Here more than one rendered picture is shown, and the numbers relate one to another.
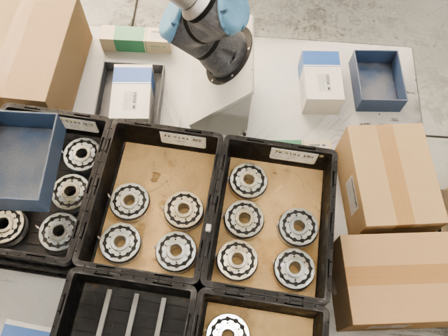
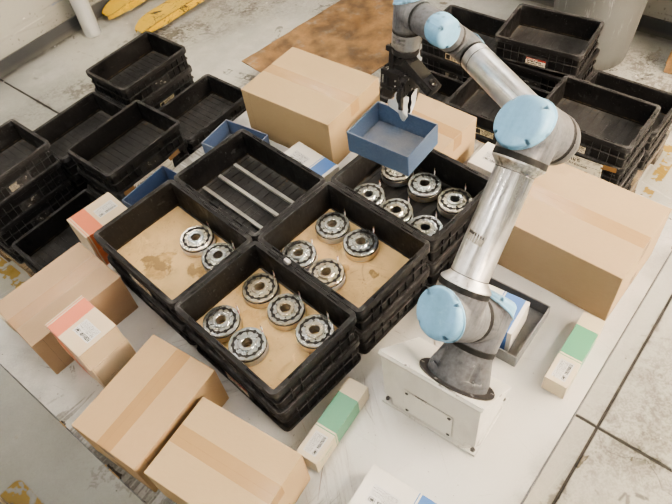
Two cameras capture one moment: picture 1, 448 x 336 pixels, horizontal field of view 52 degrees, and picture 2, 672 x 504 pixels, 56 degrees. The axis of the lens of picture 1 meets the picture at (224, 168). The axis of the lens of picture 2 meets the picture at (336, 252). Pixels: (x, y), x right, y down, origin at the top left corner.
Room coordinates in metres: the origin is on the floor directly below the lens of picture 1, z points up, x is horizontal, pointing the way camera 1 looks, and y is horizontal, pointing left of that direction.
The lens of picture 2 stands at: (1.20, -0.64, 2.27)
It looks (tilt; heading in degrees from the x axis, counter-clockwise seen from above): 51 degrees down; 135
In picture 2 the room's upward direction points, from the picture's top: 9 degrees counter-clockwise
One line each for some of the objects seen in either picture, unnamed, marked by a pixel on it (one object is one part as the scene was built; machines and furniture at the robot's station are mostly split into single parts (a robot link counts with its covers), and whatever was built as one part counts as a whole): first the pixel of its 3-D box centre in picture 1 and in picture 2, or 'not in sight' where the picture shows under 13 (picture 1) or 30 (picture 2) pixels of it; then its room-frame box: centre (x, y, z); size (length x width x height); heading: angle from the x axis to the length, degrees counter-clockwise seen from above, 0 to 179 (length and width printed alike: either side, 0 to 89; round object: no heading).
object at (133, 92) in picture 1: (133, 99); (485, 311); (0.80, 0.30, 0.75); 0.20 x 0.12 x 0.09; 4
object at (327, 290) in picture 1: (273, 215); (263, 313); (0.38, -0.13, 0.92); 0.40 x 0.30 x 0.02; 175
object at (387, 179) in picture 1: (385, 183); (230, 475); (0.55, -0.47, 0.78); 0.30 x 0.22 x 0.16; 7
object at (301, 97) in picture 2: not in sight; (312, 105); (-0.16, 0.70, 0.80); 0.40 x 0.30 x 0.20; 2
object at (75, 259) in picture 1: (153, 196); (342, 243); (0.41, 0.17, 0.92); 0.40 x 0.30 x 0.02; 175
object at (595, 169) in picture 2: not in sight; (573, 169); (0.65, 1.30, 0.41); 0.31 x 0.02 x 0.16; 0
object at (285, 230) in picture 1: (299, 226); (247, 343); (0.38, -0.20, 0.86); 0.10 x 0.10 x 0.01
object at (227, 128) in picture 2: not in sight; (236, 145); (-0.32, 0.43, 0.74); 0.20 x 0.15 x 0.07; 6
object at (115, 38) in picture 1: (137, 39); (573, 354); (1.05, 0.33, 0.73); 0.24 x 0.06 x 0.06; 91
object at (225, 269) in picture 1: (237, 259); (260, 287); (0.28, -0.05, 0.86); 0.10 x 0.10 x 0.01
